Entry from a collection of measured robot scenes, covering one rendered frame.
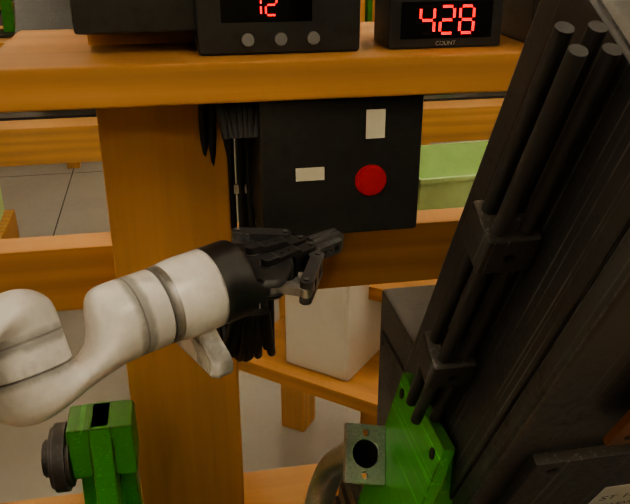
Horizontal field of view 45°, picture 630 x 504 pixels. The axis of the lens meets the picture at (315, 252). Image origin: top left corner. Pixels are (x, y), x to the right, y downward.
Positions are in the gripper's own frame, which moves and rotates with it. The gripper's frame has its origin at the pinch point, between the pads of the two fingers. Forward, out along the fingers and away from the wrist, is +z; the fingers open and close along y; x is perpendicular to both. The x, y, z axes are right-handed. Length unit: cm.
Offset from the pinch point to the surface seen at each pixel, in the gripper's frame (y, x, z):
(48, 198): 384, 190, 105
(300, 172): 5.0, -5.9, 0.5
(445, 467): -24.0, 7.2, -6.7
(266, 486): 13, 50, 3
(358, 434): -13.3, 12.4, -6.1
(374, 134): 1.8, -9.7, 7.4
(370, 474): -16.2, 14.8, -6.9
